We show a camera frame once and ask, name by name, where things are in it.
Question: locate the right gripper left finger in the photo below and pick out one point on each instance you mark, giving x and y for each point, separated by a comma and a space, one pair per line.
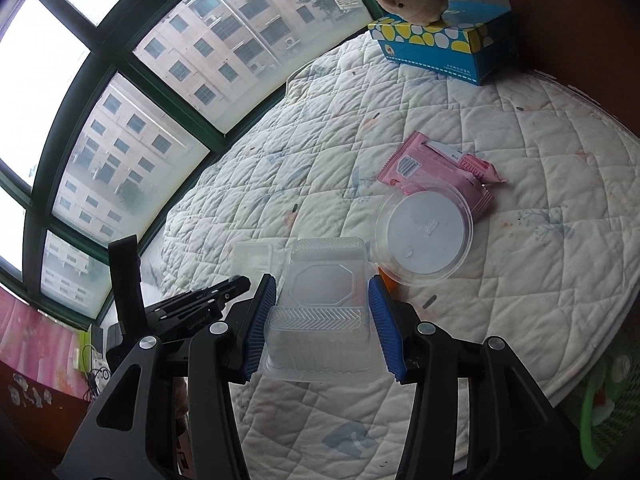
130, 431

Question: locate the green plastic trash basket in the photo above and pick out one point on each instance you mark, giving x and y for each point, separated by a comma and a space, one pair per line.
605, 404

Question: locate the clear round plastic container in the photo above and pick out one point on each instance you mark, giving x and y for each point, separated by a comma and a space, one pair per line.
422, 238

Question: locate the clear rectangular plastic box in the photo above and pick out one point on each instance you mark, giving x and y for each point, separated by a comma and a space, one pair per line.
320, 328

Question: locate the white quilted mattress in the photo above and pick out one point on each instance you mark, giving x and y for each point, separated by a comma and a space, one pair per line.
509, 210

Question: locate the pink curtain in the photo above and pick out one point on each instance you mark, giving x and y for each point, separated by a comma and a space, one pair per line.
39, 348

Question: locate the brown wooden cabinet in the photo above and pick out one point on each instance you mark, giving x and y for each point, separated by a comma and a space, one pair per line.
592, 45

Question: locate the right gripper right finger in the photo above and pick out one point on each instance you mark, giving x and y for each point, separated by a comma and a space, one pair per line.
477, 412

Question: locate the green window frame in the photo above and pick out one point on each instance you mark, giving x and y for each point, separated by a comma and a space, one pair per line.
110, 109

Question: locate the blue yellow tissue box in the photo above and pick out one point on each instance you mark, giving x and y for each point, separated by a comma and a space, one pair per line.
469, 43

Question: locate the pink plastic wrapper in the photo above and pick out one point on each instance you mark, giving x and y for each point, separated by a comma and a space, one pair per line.
420, 160

